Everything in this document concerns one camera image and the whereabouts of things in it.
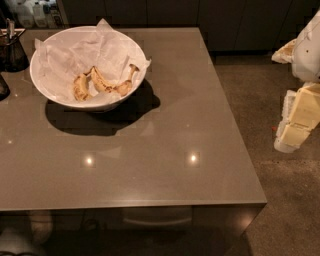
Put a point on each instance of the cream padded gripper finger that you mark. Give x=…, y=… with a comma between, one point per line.
x=300, y=115

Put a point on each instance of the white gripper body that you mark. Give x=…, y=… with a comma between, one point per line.
x=308, y=50

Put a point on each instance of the white ceramic bowl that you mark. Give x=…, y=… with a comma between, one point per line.
x=60, y=96

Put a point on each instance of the short spotted yellow banana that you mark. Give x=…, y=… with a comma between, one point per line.
x=80, y=87

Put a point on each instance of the white crumpled paper liner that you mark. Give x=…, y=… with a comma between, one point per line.
x=66, y=56

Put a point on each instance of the clear plastic bottle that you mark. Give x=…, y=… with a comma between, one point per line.
x=39, y=15
x=24, y=14

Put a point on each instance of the black mesh utensil holder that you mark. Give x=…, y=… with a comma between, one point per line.
x=12, y=55

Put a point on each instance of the dark round object at edge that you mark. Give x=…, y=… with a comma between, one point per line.
x=4, y=89

